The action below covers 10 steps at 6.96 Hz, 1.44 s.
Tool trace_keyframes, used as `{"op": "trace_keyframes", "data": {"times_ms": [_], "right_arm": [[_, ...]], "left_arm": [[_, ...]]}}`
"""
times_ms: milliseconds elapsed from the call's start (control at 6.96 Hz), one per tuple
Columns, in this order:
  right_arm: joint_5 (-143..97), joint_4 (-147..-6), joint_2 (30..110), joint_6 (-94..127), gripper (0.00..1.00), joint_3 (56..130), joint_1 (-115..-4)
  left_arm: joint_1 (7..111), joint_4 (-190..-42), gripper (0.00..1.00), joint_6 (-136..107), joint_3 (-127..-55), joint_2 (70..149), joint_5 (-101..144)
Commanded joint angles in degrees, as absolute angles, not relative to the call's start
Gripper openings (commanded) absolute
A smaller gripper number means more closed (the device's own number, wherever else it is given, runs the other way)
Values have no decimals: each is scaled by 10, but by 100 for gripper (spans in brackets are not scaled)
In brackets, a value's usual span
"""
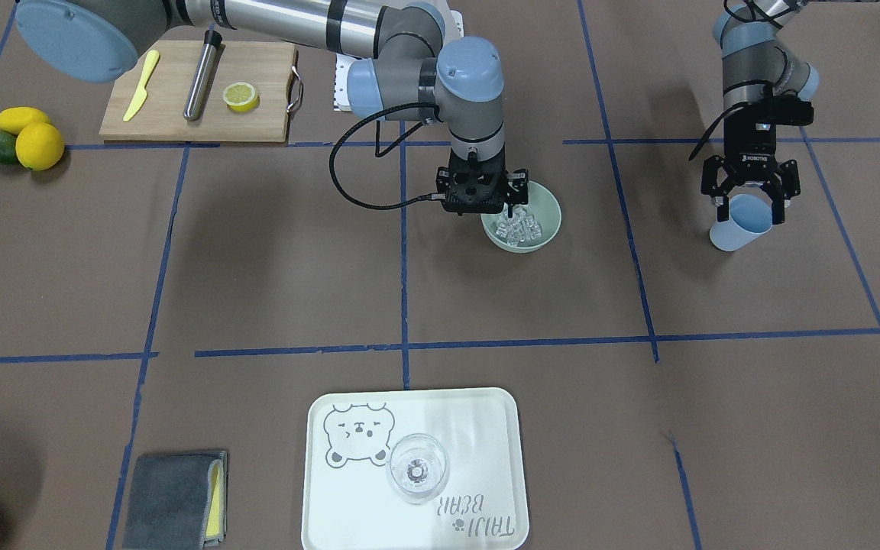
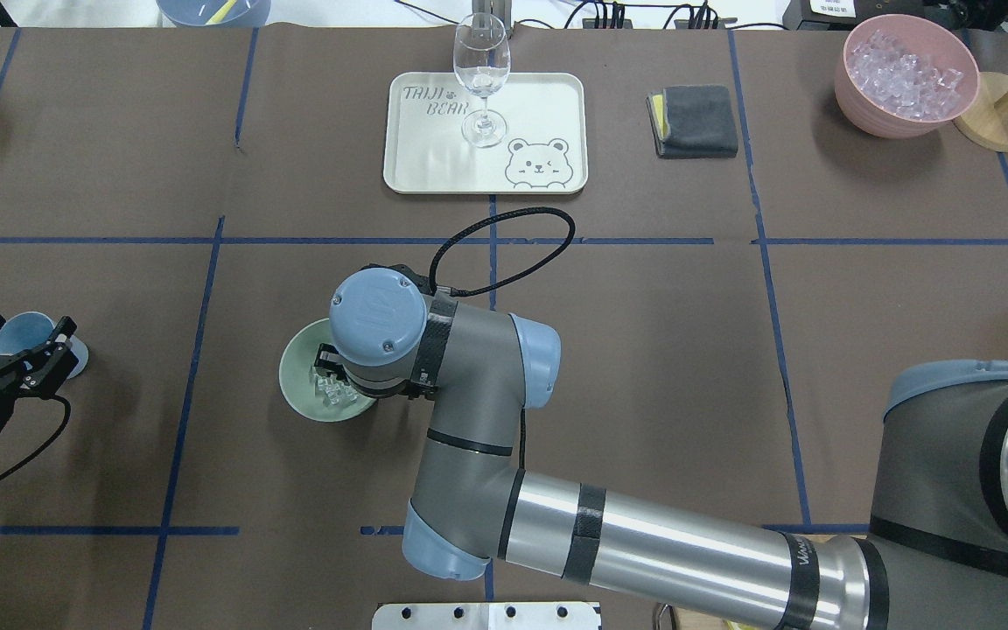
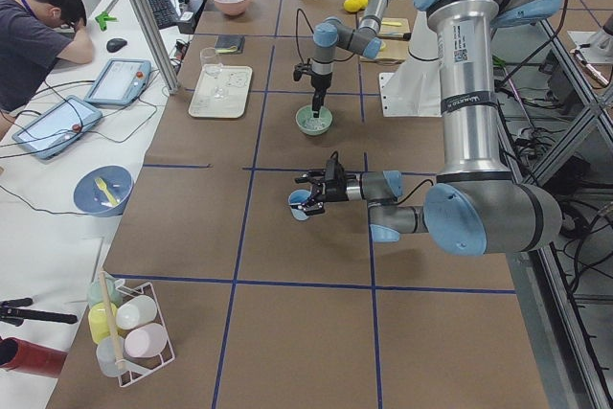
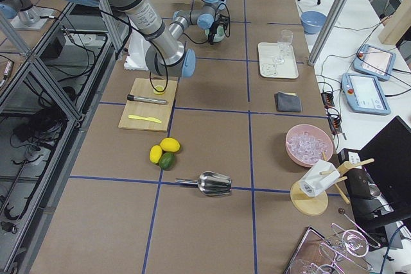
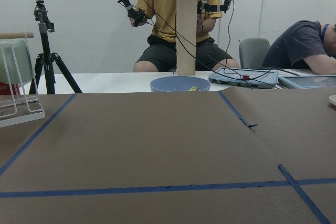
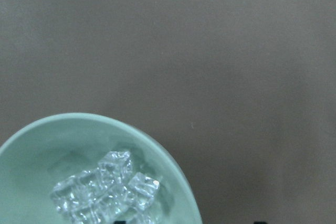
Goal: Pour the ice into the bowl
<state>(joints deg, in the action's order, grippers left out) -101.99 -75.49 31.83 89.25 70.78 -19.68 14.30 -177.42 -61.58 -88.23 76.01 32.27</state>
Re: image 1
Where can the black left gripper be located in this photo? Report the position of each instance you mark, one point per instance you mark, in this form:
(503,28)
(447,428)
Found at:
(748,143)

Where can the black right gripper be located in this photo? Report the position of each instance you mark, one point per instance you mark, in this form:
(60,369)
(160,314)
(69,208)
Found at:
(518,186)

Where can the small blue plastic cup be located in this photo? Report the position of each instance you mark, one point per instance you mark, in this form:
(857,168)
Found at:
(750,218)

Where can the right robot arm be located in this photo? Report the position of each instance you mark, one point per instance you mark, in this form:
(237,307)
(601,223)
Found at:
(409,63)

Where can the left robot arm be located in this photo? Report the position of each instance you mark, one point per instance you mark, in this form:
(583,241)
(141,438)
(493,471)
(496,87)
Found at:
(765,86)

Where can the green bowl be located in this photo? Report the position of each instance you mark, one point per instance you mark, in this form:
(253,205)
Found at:
(544,206)

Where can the ice cubes in bowl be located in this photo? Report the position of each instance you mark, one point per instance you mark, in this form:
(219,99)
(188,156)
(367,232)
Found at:
(524,232)

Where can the wooden cutting board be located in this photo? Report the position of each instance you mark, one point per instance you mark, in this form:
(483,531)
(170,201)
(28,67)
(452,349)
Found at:
(266,65)

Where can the lemon slice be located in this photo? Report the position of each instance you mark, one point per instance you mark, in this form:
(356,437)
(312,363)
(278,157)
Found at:
(241,97)

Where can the clear glass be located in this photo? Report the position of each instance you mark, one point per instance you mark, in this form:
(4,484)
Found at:
(419,468)

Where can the steel muddler with black tip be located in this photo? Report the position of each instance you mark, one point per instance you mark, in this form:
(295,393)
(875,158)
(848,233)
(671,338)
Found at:
(201,81)

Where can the cream bear tray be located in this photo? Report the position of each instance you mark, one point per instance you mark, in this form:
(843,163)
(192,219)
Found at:
(349,501)

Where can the yellow plastic knife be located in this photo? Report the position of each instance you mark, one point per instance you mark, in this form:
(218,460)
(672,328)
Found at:
(141,93)

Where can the grey and yellow cloth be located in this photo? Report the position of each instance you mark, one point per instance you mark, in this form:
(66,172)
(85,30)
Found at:
(178,501)

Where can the yellow lemon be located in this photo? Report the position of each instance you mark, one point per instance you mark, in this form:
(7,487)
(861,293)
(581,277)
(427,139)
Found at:
(15,119)
(39,146)

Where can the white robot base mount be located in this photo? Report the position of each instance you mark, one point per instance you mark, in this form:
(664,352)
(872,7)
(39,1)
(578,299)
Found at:
(341,76)

